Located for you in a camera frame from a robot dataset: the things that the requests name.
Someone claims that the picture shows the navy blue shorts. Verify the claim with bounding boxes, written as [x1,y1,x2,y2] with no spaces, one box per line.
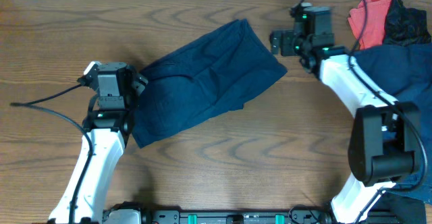
[132,20,288,148]

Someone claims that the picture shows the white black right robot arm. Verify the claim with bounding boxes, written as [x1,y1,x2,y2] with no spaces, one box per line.
[269,30,428,223]

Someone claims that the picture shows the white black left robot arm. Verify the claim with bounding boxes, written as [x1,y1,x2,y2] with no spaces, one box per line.
[48,61,148,223]

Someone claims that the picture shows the red cloth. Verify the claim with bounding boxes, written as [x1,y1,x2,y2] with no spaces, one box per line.
[348,0,393,50]

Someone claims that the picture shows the blue denim jeans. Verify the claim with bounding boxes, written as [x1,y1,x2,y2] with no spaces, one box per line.
[354,43,431,204]

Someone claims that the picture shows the black patterned garment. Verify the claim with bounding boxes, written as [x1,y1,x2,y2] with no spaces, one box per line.
[382,0,431,47]

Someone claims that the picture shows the black cloth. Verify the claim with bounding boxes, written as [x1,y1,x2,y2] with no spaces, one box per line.
[371,193,427,224]

